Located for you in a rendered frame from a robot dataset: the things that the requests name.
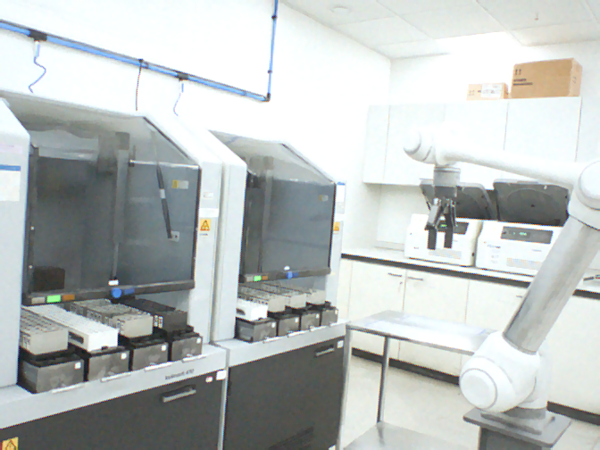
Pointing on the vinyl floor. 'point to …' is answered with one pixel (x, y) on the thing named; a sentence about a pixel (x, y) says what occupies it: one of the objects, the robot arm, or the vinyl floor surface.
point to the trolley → (399, 327)
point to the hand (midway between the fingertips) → (439, 245)
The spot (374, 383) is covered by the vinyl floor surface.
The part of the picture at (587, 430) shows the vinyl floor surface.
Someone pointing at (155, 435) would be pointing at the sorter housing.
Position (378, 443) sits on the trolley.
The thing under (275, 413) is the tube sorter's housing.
